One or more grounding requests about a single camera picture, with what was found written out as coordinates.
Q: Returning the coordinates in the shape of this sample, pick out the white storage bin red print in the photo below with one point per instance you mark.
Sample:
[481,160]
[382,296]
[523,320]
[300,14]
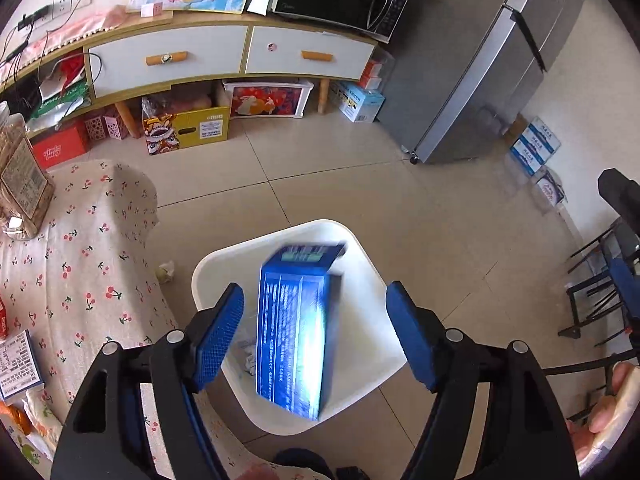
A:
[265,100]

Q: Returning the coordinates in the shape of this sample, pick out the blue white tissue carton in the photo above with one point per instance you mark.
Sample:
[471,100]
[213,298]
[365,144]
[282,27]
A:
[545,135]
[534,150]
[525,162]

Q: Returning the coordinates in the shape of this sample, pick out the white plastic bin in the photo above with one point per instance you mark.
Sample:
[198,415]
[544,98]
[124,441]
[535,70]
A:
[360,345]

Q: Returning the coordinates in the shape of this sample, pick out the small pink white cube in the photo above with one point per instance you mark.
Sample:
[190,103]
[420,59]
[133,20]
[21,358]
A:
[151,10]

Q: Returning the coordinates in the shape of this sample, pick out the clear plastic snack jar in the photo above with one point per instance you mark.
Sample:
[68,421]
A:
[20,180]

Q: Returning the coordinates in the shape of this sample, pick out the brown cardboard box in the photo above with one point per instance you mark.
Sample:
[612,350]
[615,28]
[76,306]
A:
[515,132]

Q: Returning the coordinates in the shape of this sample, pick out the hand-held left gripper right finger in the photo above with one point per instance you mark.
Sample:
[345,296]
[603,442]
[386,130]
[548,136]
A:
[407,330]

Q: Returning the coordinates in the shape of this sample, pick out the white paper napkin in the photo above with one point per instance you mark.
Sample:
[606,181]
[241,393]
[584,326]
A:
[45,420]

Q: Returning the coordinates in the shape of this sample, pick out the pink cloth runner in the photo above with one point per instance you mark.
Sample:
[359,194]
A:
[75,30]

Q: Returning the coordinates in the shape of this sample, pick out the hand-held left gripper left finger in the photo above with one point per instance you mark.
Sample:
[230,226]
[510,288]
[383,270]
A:
[220,335]

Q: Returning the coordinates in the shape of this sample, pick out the red gift box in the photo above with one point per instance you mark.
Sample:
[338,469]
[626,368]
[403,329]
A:
[57,147]

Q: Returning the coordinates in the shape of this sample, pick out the blue and white carton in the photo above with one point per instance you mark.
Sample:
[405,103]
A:
[360,102]

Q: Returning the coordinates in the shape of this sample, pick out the small printed medicine box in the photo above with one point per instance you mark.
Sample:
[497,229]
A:
[17,367]

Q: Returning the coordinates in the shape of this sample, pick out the orange and white box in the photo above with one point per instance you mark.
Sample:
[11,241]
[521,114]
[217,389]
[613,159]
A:
[371,75]

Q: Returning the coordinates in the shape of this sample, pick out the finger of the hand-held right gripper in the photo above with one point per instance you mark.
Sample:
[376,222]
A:
[622,192]

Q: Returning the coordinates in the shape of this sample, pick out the white tissue pack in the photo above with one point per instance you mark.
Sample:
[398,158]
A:
[550,189]

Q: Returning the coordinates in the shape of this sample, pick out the blue cardboard box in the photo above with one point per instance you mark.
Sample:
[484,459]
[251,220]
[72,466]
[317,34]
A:
[295,335]

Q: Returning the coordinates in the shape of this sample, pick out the green bag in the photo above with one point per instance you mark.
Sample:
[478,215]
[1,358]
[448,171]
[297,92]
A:
[60,102]

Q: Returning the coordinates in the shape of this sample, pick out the cherry print tablecloth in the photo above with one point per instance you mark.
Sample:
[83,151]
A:
[100,270]

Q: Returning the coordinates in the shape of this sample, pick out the wide white cabinet drawer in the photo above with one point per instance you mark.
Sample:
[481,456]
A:
[130,55]

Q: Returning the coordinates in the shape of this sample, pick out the grey refrigerator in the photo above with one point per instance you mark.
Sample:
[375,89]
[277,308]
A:
[465,70]

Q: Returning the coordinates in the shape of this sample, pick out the black power adapter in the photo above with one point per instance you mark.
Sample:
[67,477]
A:
[32,17]

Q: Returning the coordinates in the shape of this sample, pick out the yellow printed cardboard box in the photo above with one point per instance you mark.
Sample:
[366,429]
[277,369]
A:
[200,127]

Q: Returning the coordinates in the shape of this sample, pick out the black frame blue chair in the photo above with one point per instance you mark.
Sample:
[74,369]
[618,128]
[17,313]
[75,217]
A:
[622,295]

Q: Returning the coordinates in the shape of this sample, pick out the person's right hand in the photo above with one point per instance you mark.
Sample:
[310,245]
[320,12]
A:
[602,410]

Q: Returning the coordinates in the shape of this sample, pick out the crumpled white tissue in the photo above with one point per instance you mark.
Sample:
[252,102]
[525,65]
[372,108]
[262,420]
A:
[248,357]

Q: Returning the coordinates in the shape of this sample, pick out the white wall outlet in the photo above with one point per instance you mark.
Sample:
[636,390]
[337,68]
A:
[75,2]

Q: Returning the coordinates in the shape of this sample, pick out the wooden cabinet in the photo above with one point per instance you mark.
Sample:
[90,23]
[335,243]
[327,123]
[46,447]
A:
[235,20]

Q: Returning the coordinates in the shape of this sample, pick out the orange peel piece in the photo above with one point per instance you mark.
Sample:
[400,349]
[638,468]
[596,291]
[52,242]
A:
[12,417]

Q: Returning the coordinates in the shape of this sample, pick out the narrow white cabinet drawer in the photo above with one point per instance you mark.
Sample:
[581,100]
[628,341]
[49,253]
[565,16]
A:
[280,60]

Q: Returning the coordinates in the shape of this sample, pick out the pink lattice box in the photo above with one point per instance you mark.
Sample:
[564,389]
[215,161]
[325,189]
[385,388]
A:
[116,126]
[94,129]

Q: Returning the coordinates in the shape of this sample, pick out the red bag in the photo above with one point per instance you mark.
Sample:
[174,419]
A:
[72,67]

